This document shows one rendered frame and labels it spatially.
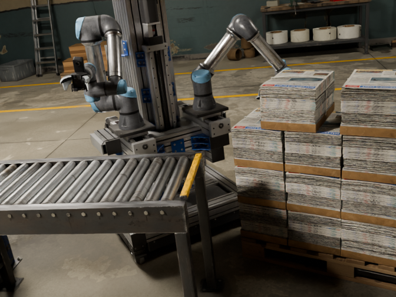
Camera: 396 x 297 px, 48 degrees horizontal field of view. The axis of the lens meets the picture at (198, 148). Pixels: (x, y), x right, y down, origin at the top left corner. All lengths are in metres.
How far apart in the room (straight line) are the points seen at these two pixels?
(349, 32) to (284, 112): 6.16
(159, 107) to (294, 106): 0.91
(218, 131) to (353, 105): 0.90
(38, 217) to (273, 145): 1.19
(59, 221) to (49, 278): 1.07
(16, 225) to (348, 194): 1.55
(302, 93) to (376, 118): 0.35
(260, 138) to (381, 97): 0.63
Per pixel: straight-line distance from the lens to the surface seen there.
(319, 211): 2.45
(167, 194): 1.85
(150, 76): 2.75
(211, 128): 2.71
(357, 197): 2.36
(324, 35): 8.31
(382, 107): 2.17
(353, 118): 2.20
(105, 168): 2.23
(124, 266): 2.89
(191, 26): 9.01
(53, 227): 1.97
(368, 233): 2.46
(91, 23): 2.56
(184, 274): 1.92
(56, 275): 2.98
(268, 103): 2.30
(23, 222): 2.02
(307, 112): 2.25
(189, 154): 2.20
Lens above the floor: 1.63
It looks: 21 degrees down
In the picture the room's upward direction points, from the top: 7 degrees counter-clockwise
